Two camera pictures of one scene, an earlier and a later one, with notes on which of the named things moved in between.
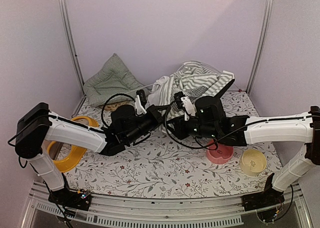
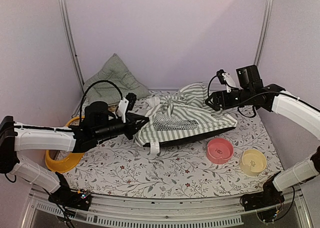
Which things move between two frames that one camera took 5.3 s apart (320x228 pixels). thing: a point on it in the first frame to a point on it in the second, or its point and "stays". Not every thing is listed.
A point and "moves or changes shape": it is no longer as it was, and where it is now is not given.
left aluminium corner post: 68,38 stays
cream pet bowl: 252,162 stays
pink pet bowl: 218,154 stays
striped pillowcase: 193,82 moves or changes shape
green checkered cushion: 113,83 stays
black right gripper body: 208,130 to 243,94
